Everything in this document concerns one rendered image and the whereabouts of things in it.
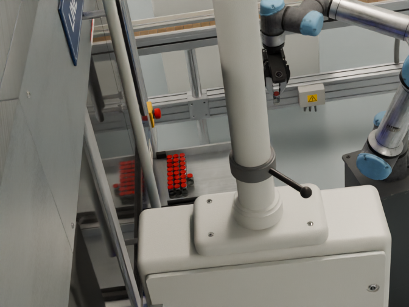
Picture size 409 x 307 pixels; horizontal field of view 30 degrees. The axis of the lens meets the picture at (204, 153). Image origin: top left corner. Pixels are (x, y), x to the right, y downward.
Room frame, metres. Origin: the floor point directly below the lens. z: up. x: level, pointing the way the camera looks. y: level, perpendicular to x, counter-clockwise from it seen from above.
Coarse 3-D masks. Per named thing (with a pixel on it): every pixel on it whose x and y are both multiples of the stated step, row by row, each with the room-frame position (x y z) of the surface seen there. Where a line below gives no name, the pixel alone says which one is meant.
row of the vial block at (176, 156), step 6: (174, 156) 2.06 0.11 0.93; (174, 162) 2.03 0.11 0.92; (174, 168) 2.00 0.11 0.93; (174, 174) 1.97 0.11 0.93; (180, 174) 1.99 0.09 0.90; (174, 180) 1.95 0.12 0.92; (180, 180) 1.95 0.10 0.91; (174, 186) 1.90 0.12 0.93; (180, 186) 1.92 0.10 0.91; (180, 192) 1.90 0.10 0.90
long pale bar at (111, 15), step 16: (112, 0) 1.38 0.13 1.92; (96, 16) 1.39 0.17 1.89; (112, 16) 1.38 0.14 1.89; (112, 32) 1.38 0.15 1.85; (128, 64) 1.39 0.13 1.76; (128, 80) 1.38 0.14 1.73; (128, 96) 1.38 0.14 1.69; (128, 112) 1.39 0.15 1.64; (144, 144) 1.38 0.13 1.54; (144, 160) 1.38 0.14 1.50; (144, 176) 1.39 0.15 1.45
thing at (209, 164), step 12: (216, 144) 2.10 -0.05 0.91; (228, 144) 2.10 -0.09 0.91; (192, 156) 2.10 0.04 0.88; (204, 156) 2.09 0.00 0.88; (216, 156) 2.08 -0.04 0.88; (228, 156) 2.07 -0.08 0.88; (192, 168) 2.03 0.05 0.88; (204, 168) 2.02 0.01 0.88; (216, 168) 2.01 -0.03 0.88; (228, 168) 2.00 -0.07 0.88; (204, 180) 1.96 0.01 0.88; (216, 180) 1.95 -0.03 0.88; (228, 180) 1.94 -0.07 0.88; (168, 192) 1.93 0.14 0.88; (192, 192) 1.91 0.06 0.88; (204, 192) 1.90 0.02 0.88; (216, 192) 1.89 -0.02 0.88; (168, 204) 1.86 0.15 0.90
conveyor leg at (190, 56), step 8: (192, 56) 2.91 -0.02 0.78; (192, 64) 2.91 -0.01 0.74; (192, 72) 2.91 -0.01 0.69; (192, 80) 2.91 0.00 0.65; (192, 88) 2.91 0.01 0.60; (200, 88) 2.92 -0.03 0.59; (192, 96) 2.92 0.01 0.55; (200, 96) 2.91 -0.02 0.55; (200, 120) 2.91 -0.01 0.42; (200, 128) 2.91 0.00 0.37; (200, 136) 2.91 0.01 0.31; (208, 136) 2.92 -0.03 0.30; (200, 144) 2.92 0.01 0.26
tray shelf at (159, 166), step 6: (162, 150) 2.16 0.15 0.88; (156, 162) 2.10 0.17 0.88; (162, 162) 2.10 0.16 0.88; (156, 168) 2.07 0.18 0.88; (162, 168) 2.06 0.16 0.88; (156, 174) 2.04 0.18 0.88; (162, 174) 2.03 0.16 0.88; (156, 180) 2.00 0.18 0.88; (162, 180) 2.00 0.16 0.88; (156, 186) 1.97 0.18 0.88; (162, 186) 1.97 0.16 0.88; (162, 192) 1.94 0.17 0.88; (162, 198) 1.91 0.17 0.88; (162, 204) 1.88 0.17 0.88
